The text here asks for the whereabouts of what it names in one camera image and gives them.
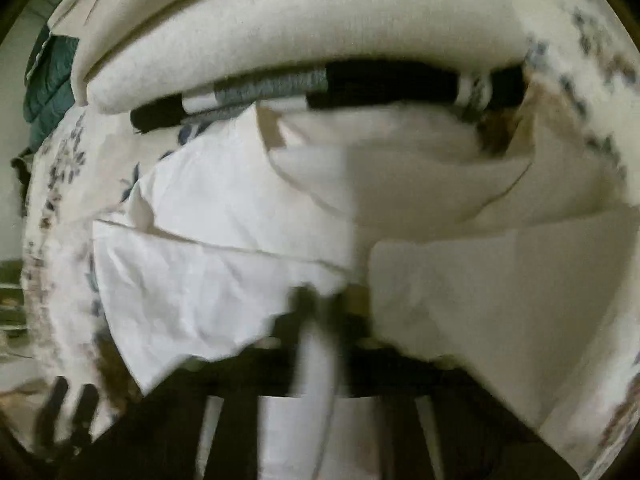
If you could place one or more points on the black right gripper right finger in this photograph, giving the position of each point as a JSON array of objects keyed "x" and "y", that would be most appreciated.
[{"x": 429, "y": 421}]

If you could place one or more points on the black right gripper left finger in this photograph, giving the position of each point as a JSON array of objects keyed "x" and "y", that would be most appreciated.
[{"x": 158, "y": 438}]

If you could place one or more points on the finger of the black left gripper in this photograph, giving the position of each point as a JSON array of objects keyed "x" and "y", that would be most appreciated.
[
  {"x": 80, "y": 427},
  {"x": 47, "y": 418}
]

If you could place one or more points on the white cloth garment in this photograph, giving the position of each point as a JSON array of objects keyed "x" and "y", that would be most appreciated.
[{"x": 524, "y": 267}]

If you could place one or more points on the floral bed sheet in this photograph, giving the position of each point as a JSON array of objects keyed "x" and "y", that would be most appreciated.
[{"x": 86, "y": 170}]

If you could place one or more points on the dark green quilted pillow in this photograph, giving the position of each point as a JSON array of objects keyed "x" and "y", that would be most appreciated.
[{"x": 49, "y": 94}]

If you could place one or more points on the black grey striped garment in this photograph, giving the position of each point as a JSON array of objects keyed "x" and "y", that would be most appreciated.
[{"x": 338, "y": 84}]

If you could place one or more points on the cream folded blanket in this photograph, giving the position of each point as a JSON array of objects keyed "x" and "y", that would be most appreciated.
[{"x": 131, "y": 52}]

